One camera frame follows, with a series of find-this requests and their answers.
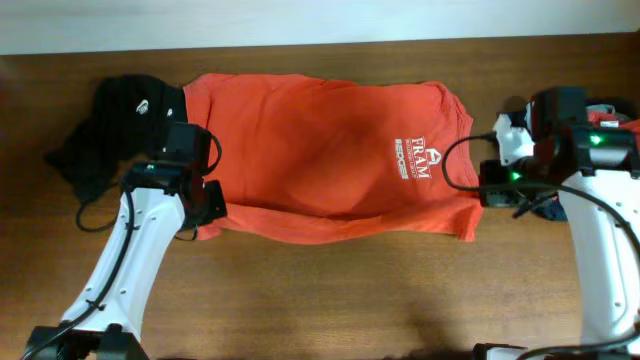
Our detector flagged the plain orange t-shirt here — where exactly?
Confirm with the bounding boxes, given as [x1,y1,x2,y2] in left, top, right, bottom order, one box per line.
[184,74,483,245]

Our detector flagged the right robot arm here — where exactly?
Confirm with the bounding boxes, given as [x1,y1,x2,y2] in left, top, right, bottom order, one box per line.
[473,87,639,359]

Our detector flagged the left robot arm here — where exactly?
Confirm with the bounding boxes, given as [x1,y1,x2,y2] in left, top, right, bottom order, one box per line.
[23,123,227,360]

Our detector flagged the red McKinney printed t-shirt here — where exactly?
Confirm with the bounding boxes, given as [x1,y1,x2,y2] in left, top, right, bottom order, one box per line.
[587,110,639,135]

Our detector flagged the black knit garment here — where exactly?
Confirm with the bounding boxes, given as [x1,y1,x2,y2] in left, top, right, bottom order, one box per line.
[44,75,187,204]

